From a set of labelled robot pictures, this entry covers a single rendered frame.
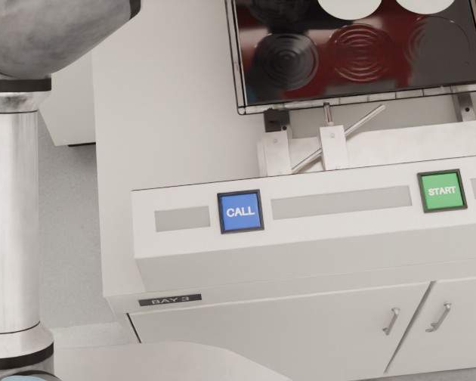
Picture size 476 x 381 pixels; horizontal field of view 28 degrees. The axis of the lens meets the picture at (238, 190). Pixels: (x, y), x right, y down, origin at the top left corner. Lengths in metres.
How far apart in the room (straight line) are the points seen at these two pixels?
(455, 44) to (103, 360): 0.67
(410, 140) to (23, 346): 0.62
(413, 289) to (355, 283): 0.11
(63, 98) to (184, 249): 0.94
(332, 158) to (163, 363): 0.36
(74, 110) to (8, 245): 1.13
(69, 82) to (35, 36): 1.13
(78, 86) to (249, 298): 0.80
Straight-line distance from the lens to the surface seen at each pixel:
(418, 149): 1.36
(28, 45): 0.91
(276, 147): 1.31
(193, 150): 1.41
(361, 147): 1.35
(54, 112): 2.14
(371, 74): 1.38
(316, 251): 1.24
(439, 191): 1.24
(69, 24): 0.90
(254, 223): 1.20
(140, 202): 1.23
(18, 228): 1.03
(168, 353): 1.31
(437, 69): 1.40
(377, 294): 1.46
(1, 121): 1.01
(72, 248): 2.26
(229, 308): 1.43
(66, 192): 2.32
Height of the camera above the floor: 2.08
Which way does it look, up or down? 66 degrees down
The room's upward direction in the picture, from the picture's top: 3 degrees counter-clockwise
